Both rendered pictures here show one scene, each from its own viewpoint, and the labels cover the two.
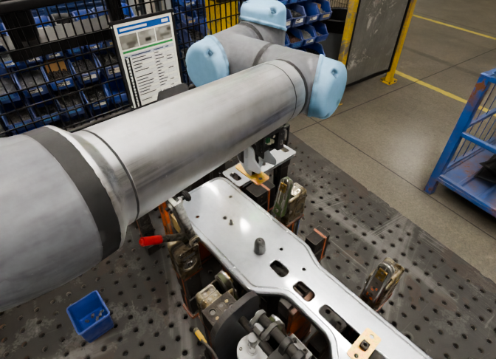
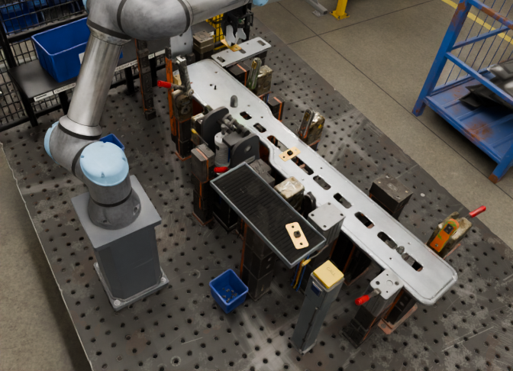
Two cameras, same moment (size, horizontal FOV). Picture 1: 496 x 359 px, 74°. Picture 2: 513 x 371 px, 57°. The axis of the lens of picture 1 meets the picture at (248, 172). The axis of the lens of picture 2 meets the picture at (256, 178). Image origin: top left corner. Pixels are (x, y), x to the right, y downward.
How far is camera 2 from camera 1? 1.06 m
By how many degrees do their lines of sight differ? 8
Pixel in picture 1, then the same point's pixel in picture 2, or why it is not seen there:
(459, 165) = (450, 89)
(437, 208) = (420, 130)
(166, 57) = not seen: outside the picture
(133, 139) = (192, 1)
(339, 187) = (310, 85)
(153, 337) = (154, 169)
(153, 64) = not seen: outside the picture
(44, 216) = (178, 13)
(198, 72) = not seen: outside the picture
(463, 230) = (437, 150)
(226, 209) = (212, 79)
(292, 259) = (255, 111)
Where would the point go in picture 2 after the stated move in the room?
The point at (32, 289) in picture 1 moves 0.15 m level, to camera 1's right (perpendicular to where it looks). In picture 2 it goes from (172, 30) to (233, 36)
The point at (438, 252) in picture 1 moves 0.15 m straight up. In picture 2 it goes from (376, 137) to (385, 114)
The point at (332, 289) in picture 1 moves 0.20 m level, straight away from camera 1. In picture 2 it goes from (278, 128) to (298, 101)
